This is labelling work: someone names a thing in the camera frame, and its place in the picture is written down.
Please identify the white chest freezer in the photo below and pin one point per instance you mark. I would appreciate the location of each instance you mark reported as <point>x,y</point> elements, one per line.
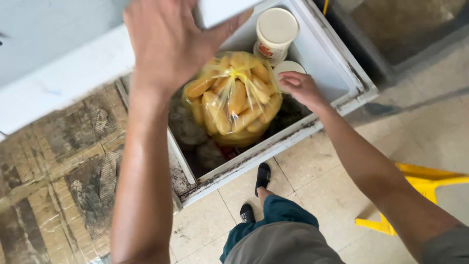
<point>322,58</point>

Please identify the grey frozen bag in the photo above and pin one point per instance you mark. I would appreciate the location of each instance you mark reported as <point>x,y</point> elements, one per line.
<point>209,156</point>
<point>187,126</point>

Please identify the white freezer lid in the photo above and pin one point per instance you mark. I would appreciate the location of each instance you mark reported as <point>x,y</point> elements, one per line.
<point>55,66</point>

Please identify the person's right hand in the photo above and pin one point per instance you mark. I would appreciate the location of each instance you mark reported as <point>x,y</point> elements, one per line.
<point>306,91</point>

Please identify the teal shorts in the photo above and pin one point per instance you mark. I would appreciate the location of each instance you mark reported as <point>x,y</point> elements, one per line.
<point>278,212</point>

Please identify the clear bag of yellow rolls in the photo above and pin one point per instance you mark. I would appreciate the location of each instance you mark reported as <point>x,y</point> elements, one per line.
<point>234,102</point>

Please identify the steel cabinet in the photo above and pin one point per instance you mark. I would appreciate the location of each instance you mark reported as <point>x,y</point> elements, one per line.
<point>388,33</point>

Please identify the person's left hand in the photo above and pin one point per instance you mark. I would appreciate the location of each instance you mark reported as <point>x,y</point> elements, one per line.
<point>165,47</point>

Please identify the grey shirt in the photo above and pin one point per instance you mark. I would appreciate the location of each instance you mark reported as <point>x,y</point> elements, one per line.
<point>282,245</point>

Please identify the black sandal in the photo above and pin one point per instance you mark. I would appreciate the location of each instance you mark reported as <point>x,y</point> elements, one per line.
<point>247,213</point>
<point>263,178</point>

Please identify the yellow plastic stool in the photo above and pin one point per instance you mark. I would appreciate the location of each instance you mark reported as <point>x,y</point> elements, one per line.
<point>421,183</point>

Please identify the small white tub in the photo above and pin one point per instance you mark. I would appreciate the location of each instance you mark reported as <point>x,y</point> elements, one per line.
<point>289,67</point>

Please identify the white tub with red label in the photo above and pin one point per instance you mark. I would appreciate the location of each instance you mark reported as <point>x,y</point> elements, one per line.
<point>275,33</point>

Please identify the worn brown cardboard sheet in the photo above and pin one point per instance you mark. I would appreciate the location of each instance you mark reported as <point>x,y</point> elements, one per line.
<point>55,176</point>

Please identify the person's right fingers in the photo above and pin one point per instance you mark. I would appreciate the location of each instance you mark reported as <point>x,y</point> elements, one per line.
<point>293,79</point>

